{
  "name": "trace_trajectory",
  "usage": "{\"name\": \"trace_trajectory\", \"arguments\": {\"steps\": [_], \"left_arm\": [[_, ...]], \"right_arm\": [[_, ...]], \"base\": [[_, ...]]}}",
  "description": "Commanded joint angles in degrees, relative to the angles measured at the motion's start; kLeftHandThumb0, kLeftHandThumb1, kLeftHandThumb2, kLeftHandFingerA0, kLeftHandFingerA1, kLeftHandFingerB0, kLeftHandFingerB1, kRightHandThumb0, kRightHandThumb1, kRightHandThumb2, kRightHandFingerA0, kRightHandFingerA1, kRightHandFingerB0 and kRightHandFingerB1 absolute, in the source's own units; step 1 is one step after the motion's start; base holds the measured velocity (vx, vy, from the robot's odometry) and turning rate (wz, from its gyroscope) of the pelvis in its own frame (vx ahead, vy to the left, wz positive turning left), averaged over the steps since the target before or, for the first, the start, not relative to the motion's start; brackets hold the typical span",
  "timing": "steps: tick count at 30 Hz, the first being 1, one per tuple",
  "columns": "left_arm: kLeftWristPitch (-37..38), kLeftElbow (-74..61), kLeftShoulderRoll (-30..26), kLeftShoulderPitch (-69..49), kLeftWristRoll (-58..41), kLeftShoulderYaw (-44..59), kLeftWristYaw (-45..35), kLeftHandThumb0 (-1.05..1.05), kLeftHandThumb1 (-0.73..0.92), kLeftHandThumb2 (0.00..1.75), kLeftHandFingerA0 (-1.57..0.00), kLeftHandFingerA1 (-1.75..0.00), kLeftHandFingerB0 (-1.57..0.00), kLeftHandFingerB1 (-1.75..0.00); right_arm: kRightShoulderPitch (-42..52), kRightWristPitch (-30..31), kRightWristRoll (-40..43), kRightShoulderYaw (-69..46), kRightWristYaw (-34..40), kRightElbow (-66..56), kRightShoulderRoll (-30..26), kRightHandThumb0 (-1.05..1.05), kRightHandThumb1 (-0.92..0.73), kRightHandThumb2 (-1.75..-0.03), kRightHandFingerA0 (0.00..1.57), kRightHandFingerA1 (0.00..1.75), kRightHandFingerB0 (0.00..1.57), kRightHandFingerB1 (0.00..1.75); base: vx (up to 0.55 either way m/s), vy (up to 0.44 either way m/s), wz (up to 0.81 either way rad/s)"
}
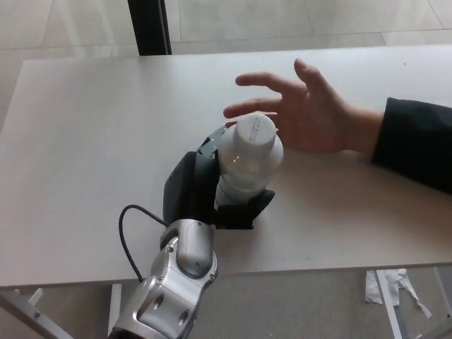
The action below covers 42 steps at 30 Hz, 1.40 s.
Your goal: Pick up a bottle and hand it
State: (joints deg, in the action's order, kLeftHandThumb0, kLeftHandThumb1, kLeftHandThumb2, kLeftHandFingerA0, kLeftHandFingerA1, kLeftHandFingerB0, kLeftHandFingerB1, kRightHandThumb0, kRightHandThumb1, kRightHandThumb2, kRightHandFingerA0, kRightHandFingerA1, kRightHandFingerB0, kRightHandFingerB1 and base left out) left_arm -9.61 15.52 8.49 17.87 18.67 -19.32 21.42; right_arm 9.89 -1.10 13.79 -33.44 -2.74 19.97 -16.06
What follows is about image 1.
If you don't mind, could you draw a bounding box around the bare person hand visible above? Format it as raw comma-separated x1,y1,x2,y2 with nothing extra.
222,58,386,155

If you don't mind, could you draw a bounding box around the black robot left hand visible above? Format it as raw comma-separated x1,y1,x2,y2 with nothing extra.
162,121,276,231

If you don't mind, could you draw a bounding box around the white plastic bottle with cap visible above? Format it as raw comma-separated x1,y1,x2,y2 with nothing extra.
214,114,285,206

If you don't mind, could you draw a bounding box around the person forearm in black sleeve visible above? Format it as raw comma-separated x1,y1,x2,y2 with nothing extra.
370,97,452,195

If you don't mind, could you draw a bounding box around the white metal table leg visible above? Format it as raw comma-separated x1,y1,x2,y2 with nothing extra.
374,270,403,339
107,282,123,339

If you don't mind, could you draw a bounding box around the black vertical pillar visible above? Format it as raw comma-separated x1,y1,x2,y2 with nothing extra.
127,0,173,57

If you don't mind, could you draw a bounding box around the white crumpled paper scrap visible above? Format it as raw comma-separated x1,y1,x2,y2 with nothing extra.
364,268,432,316

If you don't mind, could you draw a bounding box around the grey diagonal table brace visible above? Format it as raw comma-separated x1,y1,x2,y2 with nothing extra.
0,292,66,339

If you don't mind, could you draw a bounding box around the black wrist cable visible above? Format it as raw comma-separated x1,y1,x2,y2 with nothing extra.
119,204,171,283

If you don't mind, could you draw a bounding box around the white metal hook bracket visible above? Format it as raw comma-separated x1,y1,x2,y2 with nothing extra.
14,288,44,315

